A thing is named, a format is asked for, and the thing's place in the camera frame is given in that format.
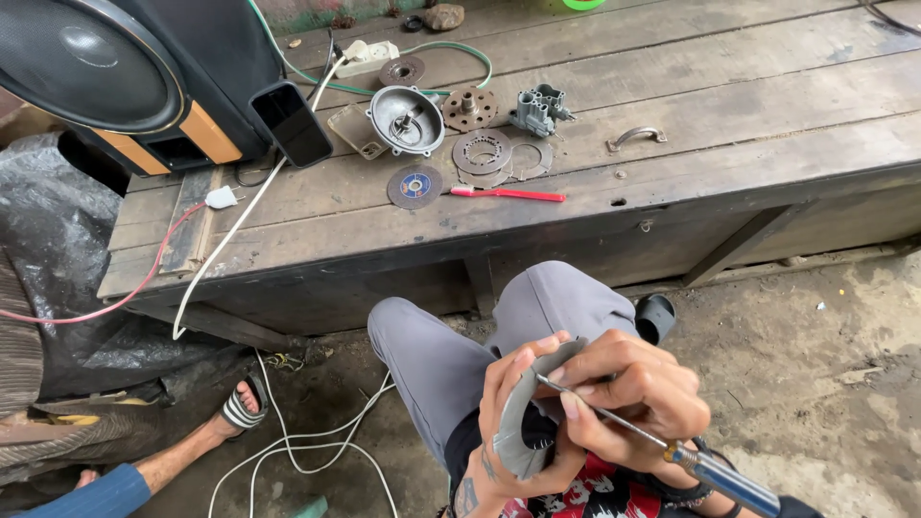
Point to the person's left hand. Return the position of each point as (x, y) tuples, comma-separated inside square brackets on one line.
[(504, 403)]

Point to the person's right hand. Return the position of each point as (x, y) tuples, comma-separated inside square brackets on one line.
[(647, 403)]

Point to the person's grey trousers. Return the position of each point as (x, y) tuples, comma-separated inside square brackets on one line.
[(439, 360)]

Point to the black plastic pipe piece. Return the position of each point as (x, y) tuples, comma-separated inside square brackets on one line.
[(655, 316)]

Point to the person's red patterned shirt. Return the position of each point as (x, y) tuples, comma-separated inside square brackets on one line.
[(597, 496)]

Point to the red toothbrush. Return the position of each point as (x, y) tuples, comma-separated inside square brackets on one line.
[(511, 193)]

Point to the teal plastic object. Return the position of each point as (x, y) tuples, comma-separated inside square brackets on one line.
[(311, 508)]

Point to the flat round metal plate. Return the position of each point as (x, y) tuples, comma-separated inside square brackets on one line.
[(478, 180)]

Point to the cutting disc with blue label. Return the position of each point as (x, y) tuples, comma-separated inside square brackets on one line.
[(415, 186)]

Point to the slotted round metal plate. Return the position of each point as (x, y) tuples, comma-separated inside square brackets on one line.
[(480, 149)]

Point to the striped sandal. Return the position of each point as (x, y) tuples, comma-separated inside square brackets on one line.
[(237, 411)]

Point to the grey metal valve block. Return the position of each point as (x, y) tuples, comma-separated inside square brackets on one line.
[(539, 111)]

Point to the metal flange with hub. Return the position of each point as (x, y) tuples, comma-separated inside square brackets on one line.
[(469, 108)]

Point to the round metal housing cover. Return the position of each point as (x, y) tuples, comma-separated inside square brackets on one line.
[(406, 119)]

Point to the clear phone case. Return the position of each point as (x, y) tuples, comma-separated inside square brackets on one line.
[(354, 129)]

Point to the small dark grinding disc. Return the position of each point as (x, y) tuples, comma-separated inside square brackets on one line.
[(401, 71)]

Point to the white plug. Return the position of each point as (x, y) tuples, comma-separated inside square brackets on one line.
[(221, 197)]

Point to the black smartphone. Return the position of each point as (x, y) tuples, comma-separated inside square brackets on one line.
[(291, 122)]

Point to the white power strip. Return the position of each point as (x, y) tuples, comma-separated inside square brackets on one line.
[(368, 57)]

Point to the brown stone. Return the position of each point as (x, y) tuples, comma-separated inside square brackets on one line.
[(444, 16)]

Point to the green plastic object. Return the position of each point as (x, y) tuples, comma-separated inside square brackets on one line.
[(583, 3)]

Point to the black plastic sheet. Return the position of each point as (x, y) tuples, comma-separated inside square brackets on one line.
[(65, 237)]

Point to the brown striped cloth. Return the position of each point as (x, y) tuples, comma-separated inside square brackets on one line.
[(18, 345)]

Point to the large black speaker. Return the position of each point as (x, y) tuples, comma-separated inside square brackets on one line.
[(108, 65)]

